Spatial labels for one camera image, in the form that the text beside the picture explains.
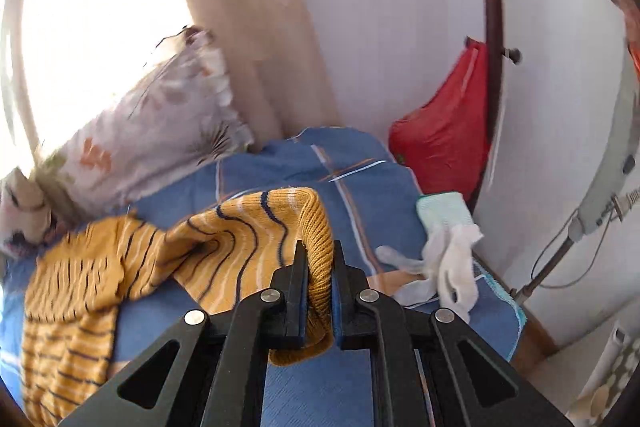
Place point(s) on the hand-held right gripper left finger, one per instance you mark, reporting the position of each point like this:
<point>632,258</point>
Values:
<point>299,307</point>

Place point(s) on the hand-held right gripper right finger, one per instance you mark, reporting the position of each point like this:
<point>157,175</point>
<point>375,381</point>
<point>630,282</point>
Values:
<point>341,307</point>

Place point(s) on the yellow striped knit sweater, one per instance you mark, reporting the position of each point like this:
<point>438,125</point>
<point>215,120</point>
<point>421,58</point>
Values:
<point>150,267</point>

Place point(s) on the blue plaid bed sheet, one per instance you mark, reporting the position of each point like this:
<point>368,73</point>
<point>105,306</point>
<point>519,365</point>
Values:
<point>360,187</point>

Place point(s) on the red plastic bag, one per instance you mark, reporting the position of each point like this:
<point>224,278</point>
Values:
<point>445,137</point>

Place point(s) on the floral pillow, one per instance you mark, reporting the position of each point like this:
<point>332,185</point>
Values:
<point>150,127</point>

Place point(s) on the beige curtain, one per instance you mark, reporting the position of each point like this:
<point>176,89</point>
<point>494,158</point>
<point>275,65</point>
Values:
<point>240,7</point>

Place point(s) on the grey standing fan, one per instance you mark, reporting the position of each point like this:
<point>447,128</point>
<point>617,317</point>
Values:
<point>607,147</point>

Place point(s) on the dark wooden bed post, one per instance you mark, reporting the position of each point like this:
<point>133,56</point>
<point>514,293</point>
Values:
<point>492,7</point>

